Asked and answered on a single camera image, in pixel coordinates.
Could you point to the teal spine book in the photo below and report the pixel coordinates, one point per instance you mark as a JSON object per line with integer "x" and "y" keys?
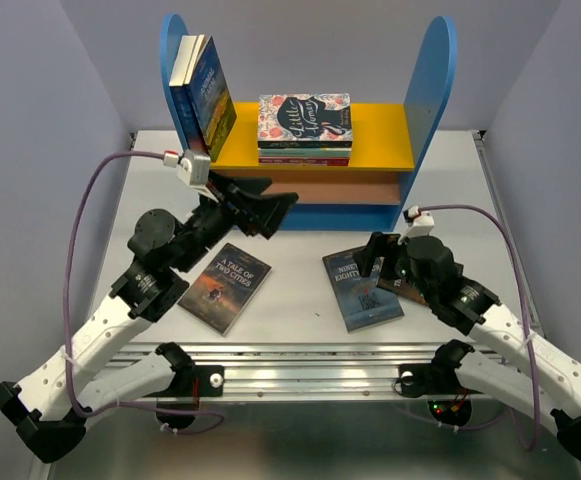
{"x": 305, "y": 150}

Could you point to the aluminium mounting rail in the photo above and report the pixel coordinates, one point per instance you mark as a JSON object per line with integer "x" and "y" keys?
{"x": 308, "y": 372}

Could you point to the Animal Farm blue book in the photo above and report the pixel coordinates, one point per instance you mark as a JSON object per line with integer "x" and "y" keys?
{"x": 210, "y": 96}

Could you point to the Tale of Two Cities book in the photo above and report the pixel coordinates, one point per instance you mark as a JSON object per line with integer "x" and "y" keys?
{"x": 225, "y": 287}

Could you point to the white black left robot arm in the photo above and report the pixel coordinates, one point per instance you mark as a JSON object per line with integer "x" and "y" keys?
{"x": 53, "y": 407}

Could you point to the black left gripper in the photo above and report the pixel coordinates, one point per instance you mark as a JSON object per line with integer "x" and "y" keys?
{"x": 265, "y": 213}

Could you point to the Three Days to See book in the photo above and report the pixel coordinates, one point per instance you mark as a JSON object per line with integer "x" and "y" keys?
{"x": 402, "y": 289}

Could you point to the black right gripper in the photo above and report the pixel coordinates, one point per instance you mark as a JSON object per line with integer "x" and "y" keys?
{"x": 379, "y": 243}

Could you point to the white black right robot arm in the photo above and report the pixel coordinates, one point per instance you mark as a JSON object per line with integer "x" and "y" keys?
{"x": 539, "y": 369}

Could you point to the Jane Eyre blue book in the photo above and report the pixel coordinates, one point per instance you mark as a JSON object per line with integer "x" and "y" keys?
{"x": 189, "y": 49}

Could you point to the Nineteen Eighty-Four dark book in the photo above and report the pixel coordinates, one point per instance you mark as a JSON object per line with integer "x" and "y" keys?
{"x": 361, "y": 302}

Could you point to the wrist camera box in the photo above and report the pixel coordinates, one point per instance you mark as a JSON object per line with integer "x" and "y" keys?
{"x": 419, "y": 223}
{"x": 192, "y": 169}

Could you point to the pink red spine book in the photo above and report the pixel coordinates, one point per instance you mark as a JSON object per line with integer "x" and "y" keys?
{"x": 336, "y": 162}

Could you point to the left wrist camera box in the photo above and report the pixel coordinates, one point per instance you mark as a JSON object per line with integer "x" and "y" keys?
{"x": 192, "y": 169}

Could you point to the Little Women floral book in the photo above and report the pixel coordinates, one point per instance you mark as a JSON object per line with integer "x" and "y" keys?
{"x": 304, "y": 121}

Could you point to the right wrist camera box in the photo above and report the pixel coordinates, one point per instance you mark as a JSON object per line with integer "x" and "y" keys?
{"x": 419, "y": 223}

